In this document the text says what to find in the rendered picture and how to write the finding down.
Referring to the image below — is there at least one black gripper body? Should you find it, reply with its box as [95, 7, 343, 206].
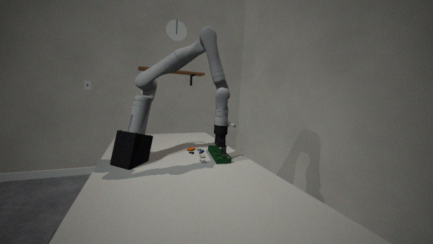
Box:
[214, 116, 236, 147]

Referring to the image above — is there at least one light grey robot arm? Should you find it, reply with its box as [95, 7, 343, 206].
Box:
[127, 27, 230, 135]

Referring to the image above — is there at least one green rack of labelled bins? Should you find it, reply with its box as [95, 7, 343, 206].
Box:
[208, 146, 231, 164]

